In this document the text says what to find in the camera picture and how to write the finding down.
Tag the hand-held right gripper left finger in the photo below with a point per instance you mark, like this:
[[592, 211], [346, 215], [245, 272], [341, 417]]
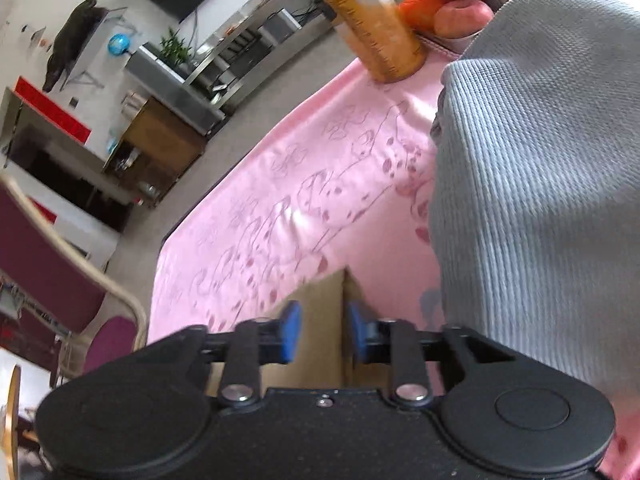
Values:
[[291, 332]]

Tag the orange fruit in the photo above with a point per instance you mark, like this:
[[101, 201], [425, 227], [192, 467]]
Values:
[[420, 10]]

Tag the orange plastic bottle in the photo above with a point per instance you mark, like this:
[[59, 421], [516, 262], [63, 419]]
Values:
[[370, 25]]

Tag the green potted plant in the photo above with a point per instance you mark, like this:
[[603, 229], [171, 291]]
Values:
[[175, 47]]

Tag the wooden table with slanted legs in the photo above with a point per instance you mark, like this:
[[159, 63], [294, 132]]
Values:
[[12, 420]]

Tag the grey knit sweater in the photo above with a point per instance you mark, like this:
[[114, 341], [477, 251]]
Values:
[[540, 185]]

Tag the long grey television stand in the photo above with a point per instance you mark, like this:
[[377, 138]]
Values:
[[260, 35]]

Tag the maroon padded banquet chair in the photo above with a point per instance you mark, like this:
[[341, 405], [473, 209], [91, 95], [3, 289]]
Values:
[[45, 260]]

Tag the blue globe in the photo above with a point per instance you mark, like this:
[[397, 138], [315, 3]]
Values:
[[118, 44]]

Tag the red banner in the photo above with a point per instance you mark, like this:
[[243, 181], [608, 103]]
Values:
[[52, 110]]

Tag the grey tower air conditioner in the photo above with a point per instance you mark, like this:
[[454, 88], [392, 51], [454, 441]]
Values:
[[170, 90]]

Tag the pink dog-print blanket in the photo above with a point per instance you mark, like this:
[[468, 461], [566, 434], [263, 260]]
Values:
[[300, 185]]

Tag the brown wooden cabinet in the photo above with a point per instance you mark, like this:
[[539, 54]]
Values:
[[160, 145]]

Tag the beige pants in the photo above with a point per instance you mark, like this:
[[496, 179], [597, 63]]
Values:
[[320, 320]]

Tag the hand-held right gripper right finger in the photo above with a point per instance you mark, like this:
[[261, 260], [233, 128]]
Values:
[[356, 332]]

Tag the red apple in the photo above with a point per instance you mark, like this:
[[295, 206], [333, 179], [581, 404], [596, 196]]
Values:
[[462, 17]]

